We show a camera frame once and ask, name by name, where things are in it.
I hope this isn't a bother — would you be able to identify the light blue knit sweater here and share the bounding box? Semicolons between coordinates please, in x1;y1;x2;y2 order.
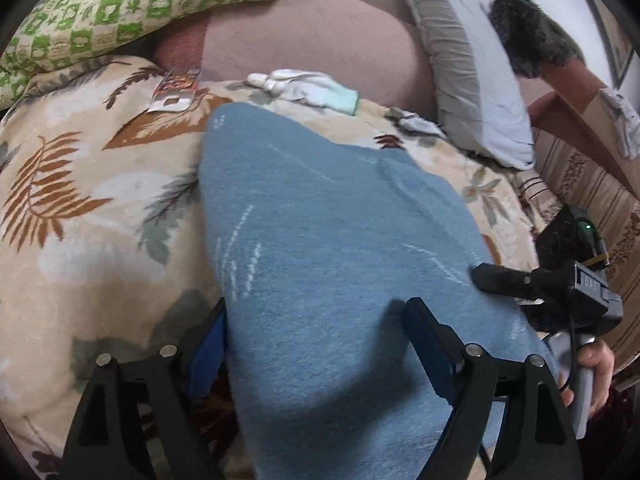
199;103;547;479

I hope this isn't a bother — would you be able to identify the person's right hand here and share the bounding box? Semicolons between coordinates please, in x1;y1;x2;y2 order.
576;339;615;418

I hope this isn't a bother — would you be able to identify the striped brown cushion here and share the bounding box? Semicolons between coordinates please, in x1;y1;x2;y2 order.
512;129;640;370

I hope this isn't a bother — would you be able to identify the leaf pattern beige blanket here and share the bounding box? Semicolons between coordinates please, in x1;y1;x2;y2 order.
1;56;538;479

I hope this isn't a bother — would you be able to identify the grey rag on headboard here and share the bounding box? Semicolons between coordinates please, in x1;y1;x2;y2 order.
599;88;640;159

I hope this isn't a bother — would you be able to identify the brown wooden headboard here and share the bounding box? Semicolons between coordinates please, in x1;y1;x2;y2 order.
518;58;639;195

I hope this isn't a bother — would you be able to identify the grey pillow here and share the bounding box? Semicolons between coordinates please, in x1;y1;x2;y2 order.
404;0;536;170

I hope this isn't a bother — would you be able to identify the grey crumpled cloth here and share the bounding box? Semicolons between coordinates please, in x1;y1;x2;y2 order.
385;106;446;140

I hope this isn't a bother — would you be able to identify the dark fur hat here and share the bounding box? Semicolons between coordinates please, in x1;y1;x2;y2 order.
488;0;585;79

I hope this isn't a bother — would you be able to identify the small foil packet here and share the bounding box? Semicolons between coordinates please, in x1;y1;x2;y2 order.
148;70;201;113

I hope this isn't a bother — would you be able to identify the pink quilted pillow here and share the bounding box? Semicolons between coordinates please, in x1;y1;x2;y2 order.
154;0;436;119

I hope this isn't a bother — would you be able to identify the green checkered pillow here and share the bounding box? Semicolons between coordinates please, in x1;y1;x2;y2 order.
0;0;307;111

